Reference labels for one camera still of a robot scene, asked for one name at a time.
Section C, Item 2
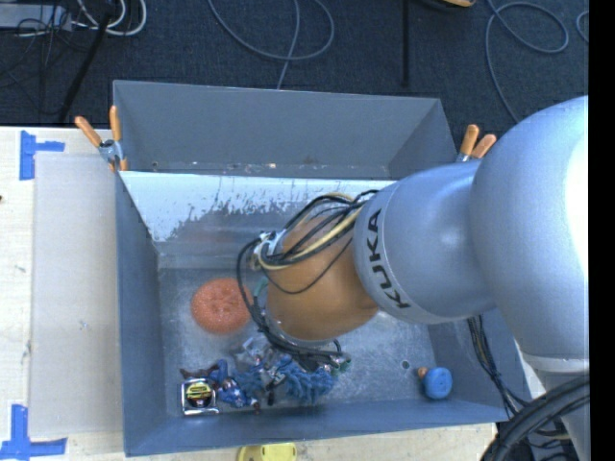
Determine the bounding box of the silver and yellow tape measure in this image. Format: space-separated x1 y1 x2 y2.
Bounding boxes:
181 377 220 417

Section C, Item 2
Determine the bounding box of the blue fuzzy noodle cloth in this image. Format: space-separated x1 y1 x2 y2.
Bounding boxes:
234 354 336 406

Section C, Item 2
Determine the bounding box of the blue and red toy figure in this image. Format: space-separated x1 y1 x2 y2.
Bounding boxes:
179 358 263 412

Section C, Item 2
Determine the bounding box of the orange round scrub sponge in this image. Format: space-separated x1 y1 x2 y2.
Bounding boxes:
189 277 255 335

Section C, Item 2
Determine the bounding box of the blue ball with orange tip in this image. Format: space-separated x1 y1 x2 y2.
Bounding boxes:
416 365 455 400

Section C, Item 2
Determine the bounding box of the grey metal bin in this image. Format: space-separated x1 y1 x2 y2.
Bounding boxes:
111 79 534 458

